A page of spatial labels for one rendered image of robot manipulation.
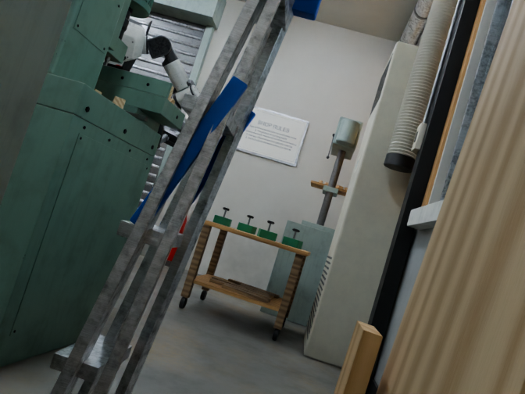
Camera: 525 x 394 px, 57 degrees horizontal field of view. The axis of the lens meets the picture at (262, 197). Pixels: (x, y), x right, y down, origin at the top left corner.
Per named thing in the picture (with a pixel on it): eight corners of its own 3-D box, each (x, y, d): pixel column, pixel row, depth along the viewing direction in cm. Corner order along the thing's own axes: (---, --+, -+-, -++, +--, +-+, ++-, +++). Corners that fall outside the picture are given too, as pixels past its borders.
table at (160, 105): (189, 136, 195) (193, 122, 195) (162, 114, 165) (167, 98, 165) (59, 99, 206) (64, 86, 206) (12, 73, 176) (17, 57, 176)
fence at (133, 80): (168, 98, 167) (173, 84, 167) (166, 97, 165) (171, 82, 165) (20, 59, 178) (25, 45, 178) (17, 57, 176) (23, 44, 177)
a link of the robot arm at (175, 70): (183, 105, 261) (162, 66, 254) (203, 94, 258) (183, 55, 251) (177, 110, 251) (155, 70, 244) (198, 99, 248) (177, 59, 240)
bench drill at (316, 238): (321, 321, 399) (375, 141, 410) (322, 334, 337) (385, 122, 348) (266, 303, 405) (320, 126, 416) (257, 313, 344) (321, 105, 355)
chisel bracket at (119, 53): (121, 68, 180) (128, 47, 180) (103, 52, 166) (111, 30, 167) (104, 63, 181) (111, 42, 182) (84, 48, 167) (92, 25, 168)
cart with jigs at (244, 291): (287, 327, 322) (316, 236, 327) (280, 344, 266) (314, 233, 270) (197, 297, 332) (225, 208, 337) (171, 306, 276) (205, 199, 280)
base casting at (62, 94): (155, 157, 186) (162, 135, 186) (75, 114, 129) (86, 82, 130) (55, 127, 194) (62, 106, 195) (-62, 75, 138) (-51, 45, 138)
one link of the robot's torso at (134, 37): (75, 59, 258) (94, -8, 246) (137, 82, 269) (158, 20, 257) (64, 70, 232) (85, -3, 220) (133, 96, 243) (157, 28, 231)
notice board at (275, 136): (295, 166, 462) (309, 121, 466) (295, 166, 461) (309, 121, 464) (232, 148, 469) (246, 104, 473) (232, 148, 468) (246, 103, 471)
